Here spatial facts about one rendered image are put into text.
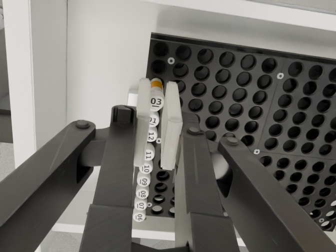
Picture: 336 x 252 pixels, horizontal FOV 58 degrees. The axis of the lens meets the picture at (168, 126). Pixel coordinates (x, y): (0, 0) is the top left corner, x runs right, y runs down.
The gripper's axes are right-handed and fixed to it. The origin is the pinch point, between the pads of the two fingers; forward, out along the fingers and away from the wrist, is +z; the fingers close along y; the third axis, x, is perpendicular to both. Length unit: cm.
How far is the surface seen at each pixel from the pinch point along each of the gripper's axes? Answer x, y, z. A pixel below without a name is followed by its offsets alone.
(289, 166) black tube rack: -6.4, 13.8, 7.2
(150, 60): 2.0, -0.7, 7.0
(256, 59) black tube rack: 3.2, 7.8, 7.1
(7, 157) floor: -68, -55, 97
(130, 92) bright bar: -2.8, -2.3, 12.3
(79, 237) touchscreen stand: -108, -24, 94
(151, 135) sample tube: -4.2, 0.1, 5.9
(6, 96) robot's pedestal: -21, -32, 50
